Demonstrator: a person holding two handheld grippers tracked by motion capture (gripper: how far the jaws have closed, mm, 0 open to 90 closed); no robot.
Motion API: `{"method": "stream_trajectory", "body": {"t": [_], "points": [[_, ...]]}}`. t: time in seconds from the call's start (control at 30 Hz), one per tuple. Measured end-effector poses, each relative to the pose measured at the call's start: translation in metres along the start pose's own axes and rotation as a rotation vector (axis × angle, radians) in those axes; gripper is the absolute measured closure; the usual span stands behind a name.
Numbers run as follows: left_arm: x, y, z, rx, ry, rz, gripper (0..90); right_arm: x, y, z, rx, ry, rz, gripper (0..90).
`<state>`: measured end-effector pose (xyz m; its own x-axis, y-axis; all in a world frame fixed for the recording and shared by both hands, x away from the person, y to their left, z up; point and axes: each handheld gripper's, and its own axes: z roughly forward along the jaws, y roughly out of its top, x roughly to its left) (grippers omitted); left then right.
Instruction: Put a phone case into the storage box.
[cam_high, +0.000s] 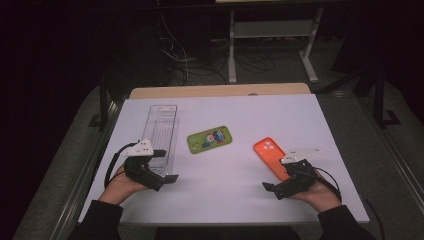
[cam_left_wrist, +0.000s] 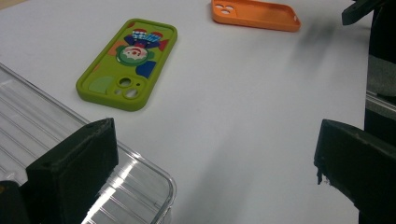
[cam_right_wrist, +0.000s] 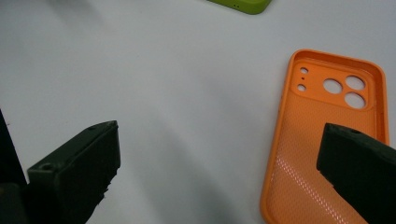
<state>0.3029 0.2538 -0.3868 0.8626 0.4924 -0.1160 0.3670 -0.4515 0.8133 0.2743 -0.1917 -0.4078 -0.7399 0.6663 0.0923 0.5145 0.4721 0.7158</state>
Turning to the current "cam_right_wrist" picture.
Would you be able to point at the orange phone case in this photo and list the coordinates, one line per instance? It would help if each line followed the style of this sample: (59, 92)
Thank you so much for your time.
(311, 124)

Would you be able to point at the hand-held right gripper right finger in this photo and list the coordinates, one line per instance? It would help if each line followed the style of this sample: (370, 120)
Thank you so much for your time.
(361, 174)

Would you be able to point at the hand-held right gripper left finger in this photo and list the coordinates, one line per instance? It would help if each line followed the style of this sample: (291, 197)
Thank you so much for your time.
(74, 174)

